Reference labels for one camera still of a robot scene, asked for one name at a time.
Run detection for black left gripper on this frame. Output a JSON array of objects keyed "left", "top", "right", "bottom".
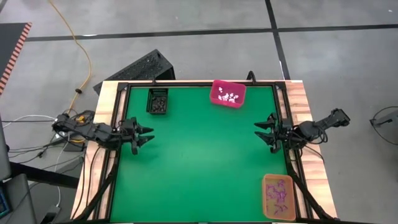
[{"left": 119, "top": 117, "right": 155, "bottom": 156}]

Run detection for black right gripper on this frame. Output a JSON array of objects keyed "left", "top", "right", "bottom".
[{"left": 254, "top": 113, "right": 294, "bottom": 154}]

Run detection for black slotted plastic basket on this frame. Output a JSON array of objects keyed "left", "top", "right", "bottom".
[{"left": 146, "top": 88, "right": 170, "bottom": 115}]

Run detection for pink plastic bin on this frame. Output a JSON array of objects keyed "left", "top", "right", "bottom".
[{"left": 209, "top": 79, "right": 248, "bottom": 109}]

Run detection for wooden table board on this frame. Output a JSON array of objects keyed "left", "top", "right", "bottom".
[{"left": 70, "top": 80, "right": 339, "bottom": 220}]

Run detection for black perforated computer case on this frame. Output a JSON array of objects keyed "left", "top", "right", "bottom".
[{"left": 93, "top": 49, "right": 177, "bottom": 95}]

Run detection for orange plastic bin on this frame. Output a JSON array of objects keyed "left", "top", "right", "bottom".
[{"left": 262, "top": 174, "right": 297, "bottom": 222}]

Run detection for black cart leg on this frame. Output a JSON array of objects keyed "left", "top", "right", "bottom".
[{"left": 9, "top": 161, "right": 81, "bottom": 189}]

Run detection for grey cart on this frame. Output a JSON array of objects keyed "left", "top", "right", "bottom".
[{"left": 0, "top": 114, "right": 40, "bottom": 224}]

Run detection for black mat orange striped edge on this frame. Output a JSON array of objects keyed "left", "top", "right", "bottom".
[{"left": 0, "top": 21, "right": 33, "bottom": 95}]

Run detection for black table frame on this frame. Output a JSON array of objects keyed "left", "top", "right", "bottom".
[{"left": 105, "top": 81, "right": 299, "bottom": 223}]

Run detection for black diagonal frame strut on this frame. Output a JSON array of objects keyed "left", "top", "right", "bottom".
[
  {"left": 74, "top": 149, "right": 122, "bottom": 221},
  {"left": 284, "top": 152, "right": 335, "bottom": 220}
]

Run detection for white floor cable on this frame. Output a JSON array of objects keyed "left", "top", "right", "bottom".
[{"left": 54, "top": 136, "right": 71, "bottom": 208}]

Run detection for black floor cable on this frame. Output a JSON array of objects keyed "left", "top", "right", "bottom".
[{"left": 7, "top": 136, "right": 86, "bottom": 164}]

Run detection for yellow floor cable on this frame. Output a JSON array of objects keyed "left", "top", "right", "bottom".
[{"left": 48, "top": 0, "right": 93, "bottom": 107}]

